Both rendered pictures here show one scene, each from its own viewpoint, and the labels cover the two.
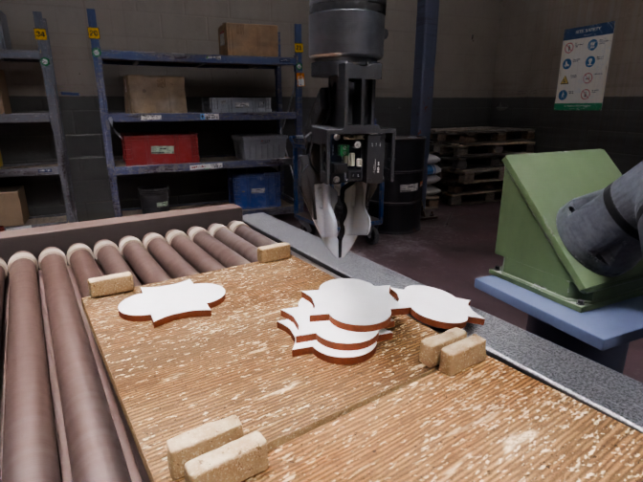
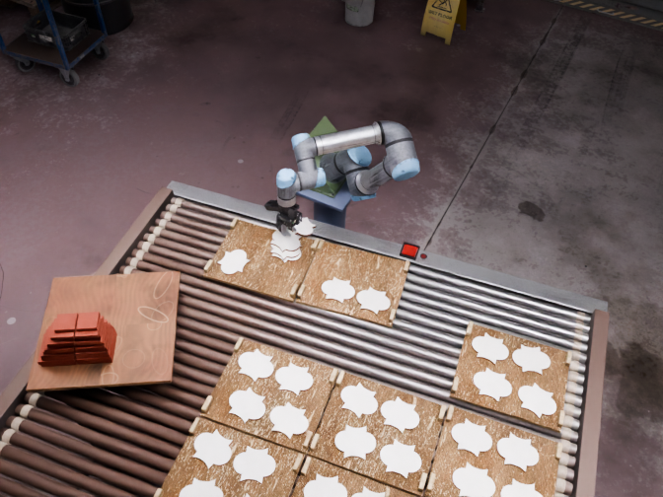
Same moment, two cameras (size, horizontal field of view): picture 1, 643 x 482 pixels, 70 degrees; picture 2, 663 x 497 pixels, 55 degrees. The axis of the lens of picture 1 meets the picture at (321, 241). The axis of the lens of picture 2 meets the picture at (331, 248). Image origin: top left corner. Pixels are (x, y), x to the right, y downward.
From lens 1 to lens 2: 2.36 m
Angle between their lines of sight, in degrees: 45
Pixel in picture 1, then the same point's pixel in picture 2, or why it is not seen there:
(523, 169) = not seen: hidden behind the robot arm
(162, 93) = not seen: outside the picture
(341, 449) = (313, 279)
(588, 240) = (331, 177)
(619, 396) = (350, 238)
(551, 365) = (335, 235)
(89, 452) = (269, 304)
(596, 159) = (324, 124)
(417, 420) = (321, 266)
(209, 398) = (280, 283)
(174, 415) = (278, 289)
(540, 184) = not seen: hidden behind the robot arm
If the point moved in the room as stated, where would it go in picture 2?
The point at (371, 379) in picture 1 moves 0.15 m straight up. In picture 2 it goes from (306, 261) to (306, 238)
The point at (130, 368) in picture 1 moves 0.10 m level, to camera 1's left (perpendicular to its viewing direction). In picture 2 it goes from (255, 286) to (235, 297)
